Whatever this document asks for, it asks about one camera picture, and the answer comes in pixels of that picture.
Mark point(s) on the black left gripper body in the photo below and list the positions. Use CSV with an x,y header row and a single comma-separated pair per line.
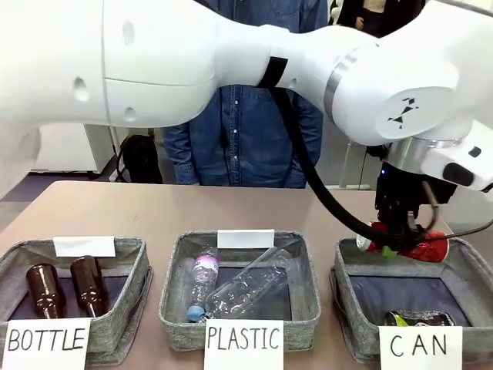
x,y
398,189

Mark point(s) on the dark crushed can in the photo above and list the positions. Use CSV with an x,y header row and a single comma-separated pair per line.
x,y
421,319

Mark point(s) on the grey basket labelled can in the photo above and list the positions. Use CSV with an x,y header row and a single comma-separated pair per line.
x,y
346,281

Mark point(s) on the grey basket labelled plastic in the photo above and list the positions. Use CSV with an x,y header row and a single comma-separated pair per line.
x,y
171,277

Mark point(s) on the white paper label PLASTIC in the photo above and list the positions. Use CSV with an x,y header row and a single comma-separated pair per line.
x,y
243,343

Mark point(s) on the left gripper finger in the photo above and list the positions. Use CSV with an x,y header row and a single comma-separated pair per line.
x,y
394,235
413,221

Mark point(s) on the blank white card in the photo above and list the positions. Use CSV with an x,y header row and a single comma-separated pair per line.
x,y
84,246
245,239

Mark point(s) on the large clear plastic bottle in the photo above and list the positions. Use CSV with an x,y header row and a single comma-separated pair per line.
x,y
250,287

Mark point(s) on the small blue-capped plastic bottle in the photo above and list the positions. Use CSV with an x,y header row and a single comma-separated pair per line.
x,y
202,281

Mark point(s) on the white cabinet with wooden top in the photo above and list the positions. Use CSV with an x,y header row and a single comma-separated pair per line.
x,y
98,148

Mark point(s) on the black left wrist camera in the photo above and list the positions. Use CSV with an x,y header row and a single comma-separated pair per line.
x,y
441,192

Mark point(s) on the brown glass bottle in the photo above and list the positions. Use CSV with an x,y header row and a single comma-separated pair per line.
x,y
89,287
44,291

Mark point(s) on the white paper label CAN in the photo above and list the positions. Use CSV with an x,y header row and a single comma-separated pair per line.
x,y
420,347

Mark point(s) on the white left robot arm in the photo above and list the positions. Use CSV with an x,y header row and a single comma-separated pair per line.
x,y
154,58

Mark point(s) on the person in dark clothes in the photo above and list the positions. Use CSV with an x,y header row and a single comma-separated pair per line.
x,y
369,15

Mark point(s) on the white desk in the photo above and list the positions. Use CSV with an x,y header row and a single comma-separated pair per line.
x,y
358,165

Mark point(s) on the white paper label BOTTLE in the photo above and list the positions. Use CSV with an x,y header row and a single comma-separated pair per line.
x,y
45,341

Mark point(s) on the grey basket labelled bottle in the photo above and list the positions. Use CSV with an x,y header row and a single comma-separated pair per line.
x,y
131,277

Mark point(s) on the red soda can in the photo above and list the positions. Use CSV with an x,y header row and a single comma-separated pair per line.
x,y
423,248

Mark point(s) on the person in denim shirt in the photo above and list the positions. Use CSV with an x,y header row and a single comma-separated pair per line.
x,y
246,138

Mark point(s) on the black backpack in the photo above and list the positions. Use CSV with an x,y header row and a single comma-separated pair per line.
x,y
140,160

